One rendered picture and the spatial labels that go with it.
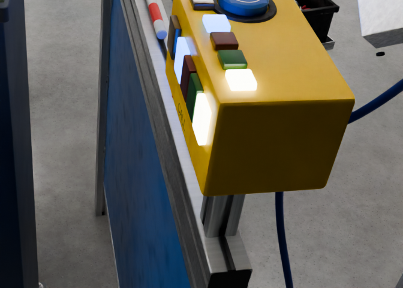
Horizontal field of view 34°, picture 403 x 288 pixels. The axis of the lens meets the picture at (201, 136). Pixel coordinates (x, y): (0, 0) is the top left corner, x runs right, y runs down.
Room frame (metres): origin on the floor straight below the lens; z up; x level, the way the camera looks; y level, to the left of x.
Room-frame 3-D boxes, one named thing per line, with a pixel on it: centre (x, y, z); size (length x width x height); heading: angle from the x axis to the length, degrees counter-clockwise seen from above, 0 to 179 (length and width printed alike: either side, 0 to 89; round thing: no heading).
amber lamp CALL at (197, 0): (0.46, 0.02, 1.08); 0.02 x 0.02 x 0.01; 19
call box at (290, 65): (0.43, -0.03, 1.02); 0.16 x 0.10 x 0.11; 19
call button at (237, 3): (0.47, -0.02, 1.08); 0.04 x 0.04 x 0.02
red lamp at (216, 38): (0.41, 0.00, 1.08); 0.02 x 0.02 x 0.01; 19
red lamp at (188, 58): (0.40, 0.02, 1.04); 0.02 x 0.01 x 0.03; 19
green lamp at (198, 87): (0.38, 0.01, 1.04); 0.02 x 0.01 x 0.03; 19
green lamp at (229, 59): (0.39, -0.01, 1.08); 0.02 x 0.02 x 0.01; 19
